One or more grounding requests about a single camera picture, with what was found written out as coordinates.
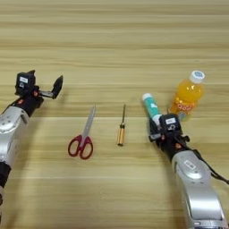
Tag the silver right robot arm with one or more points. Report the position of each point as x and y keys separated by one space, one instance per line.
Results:
x=199 y=190

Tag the right gripper's black labelled box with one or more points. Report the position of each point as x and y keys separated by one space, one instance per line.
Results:
x=170 y=125

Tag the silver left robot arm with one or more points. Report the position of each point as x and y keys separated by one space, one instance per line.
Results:
x=10 y=134

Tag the left gripper's black labelled box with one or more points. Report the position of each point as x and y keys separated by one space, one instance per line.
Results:
x=25 y=83

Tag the white teal glue stick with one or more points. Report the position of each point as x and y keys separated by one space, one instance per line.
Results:
x=150 y=107

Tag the orange juice bottle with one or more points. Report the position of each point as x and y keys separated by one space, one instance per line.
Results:
x=188 y=95

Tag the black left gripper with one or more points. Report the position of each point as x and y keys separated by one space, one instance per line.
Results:
x=29 y=104

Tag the gripper's black labelled box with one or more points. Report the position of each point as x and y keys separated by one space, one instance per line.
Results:
x=170 y=125
x=25 y=83

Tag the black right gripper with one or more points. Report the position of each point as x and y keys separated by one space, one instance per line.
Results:
x=173 y=146

